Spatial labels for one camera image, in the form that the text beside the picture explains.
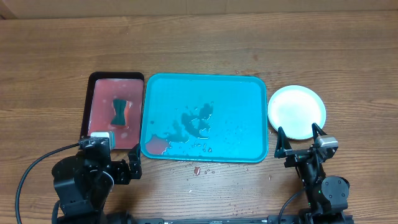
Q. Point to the black tray with pink water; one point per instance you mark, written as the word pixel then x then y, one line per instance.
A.
pixel 102 89

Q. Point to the light blue plate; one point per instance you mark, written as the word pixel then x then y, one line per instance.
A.
pixel 295 108

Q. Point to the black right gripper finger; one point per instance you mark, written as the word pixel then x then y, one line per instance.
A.
pixel 283 147
pixel 317 131

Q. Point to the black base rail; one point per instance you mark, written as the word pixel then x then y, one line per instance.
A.
pixel 217 220

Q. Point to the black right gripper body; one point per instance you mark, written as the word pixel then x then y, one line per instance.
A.
pixel 310 170

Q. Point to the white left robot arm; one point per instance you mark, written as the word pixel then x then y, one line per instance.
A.
pixel 84 181

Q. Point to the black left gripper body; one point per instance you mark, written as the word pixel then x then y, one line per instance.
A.
pixel 120 172

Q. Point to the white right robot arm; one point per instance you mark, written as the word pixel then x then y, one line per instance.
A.
pixel 327 195

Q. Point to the teal plastic tray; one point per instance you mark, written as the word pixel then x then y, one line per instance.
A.
pixel 211 118

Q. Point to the green and orange sponge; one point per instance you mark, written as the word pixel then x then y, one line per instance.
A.
pixel 121 112

